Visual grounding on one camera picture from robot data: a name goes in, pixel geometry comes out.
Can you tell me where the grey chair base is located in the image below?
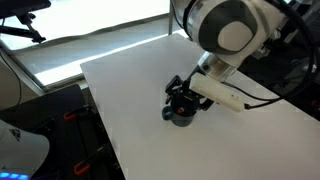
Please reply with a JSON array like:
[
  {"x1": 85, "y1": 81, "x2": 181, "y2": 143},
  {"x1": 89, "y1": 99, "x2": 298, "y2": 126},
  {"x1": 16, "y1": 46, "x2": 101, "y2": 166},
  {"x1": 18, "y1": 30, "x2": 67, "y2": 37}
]
[{"x1": 274, "y1": 56, "x2": 320, "y2": 98}]

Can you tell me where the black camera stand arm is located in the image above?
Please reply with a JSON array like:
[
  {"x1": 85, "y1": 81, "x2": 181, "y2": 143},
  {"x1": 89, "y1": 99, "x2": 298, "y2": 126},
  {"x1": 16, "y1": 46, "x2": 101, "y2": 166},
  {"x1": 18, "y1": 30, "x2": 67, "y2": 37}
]
[{"x1": 0, "y1": 0, "x2": 53, "y2": 44}]

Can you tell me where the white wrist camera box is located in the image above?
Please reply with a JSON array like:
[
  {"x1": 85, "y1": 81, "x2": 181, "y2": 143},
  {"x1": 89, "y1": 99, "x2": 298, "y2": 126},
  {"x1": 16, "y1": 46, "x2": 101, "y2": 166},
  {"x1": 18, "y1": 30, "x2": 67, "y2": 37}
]
[{"x1": 189, "y1": 72, "x2": 248, "y2": 113}]

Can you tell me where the black camera cable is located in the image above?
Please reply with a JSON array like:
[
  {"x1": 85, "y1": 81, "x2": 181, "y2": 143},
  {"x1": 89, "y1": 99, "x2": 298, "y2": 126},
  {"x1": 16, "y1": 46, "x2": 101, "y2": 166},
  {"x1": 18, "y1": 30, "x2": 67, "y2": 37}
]
[{"x1": 229, "y1": 0, "x2": 318, "y2": 110}]

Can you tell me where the dark teal enamel mug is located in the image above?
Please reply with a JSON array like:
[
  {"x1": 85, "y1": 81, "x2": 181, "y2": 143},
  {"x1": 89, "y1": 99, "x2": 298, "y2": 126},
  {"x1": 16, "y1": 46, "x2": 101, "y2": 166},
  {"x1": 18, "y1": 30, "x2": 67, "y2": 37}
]
[{"x1": 161, "y1": 104, "x2": 198, "y2": 128}]

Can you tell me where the orange handled black clamp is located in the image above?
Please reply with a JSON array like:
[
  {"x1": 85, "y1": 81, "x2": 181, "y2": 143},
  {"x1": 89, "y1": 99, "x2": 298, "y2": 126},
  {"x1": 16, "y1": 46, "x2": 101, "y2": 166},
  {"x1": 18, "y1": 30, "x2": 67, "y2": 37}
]
[
  {"x1": 63, "y1": 106, "x2": 92, "y2": 122},
  {"x1": 73, "y1": 145, "x2": 112, "y2": 177}
]

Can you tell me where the white box device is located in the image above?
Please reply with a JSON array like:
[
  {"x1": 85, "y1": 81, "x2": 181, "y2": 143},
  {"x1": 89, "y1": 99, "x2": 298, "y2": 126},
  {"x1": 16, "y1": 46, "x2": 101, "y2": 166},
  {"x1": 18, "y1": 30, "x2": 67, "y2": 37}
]
[{"x1": 252, "y1": 42, "x2": 272, "y2": 60}]

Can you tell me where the thin black wall cable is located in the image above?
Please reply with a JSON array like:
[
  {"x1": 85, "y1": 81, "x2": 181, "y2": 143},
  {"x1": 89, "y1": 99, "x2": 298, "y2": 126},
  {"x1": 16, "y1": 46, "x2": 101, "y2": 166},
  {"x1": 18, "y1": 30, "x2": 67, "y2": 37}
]
[{"x1": 0, "y1": 49, "x2": 23, "y2": 108}]

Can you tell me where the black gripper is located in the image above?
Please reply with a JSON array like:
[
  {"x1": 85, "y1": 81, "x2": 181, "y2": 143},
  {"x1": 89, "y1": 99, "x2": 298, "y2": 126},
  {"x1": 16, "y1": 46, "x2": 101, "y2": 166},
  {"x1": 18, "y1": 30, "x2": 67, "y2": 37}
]
[{"x1": 165, "y1": 75, "x2": 215, "y2": 113}]

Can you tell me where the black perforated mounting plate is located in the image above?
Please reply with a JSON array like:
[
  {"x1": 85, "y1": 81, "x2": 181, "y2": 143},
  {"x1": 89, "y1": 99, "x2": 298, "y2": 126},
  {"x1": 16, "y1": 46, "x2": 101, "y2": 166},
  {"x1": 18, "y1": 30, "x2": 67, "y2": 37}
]
[{"x1": 0, "y1": 83, "x2": 128, "y2": 180}]

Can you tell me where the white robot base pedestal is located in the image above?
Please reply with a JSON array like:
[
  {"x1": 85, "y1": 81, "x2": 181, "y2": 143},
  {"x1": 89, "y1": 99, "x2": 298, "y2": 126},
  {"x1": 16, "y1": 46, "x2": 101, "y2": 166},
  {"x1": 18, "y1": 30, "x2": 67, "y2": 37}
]
[{"x1": 0, "y1": 119, "x2": 51, "y2": 180}]

